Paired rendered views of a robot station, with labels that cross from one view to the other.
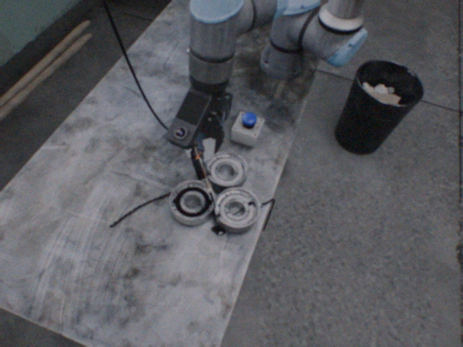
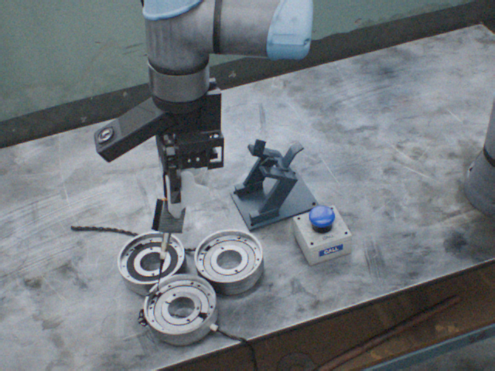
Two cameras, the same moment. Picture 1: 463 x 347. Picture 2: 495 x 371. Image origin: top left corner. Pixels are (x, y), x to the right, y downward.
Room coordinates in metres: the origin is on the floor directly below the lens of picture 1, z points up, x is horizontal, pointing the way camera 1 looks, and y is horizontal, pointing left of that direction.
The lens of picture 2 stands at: (0.22, -0.58, 1.59)
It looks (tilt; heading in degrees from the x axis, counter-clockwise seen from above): 44 degrees down; 62
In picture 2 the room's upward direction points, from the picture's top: 7 degrees counter-clockwise
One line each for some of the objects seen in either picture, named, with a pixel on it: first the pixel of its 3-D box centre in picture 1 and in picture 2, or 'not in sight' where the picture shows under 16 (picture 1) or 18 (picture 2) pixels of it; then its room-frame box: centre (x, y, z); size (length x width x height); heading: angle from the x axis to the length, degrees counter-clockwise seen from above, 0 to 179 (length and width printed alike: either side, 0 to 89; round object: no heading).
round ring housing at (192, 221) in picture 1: (192, 203); (153, 264); (0.38, 0.07, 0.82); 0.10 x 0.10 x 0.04
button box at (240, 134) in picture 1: (248, 128); (325, 233); (0.63, -0.04, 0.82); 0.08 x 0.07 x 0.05; 165
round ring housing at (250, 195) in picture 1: (236, 210); (182, 311); (0.38, -0.03, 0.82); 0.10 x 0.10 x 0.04
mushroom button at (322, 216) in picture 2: (248, 123); (322, 223); (0.63, -0.04, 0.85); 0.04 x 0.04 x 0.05
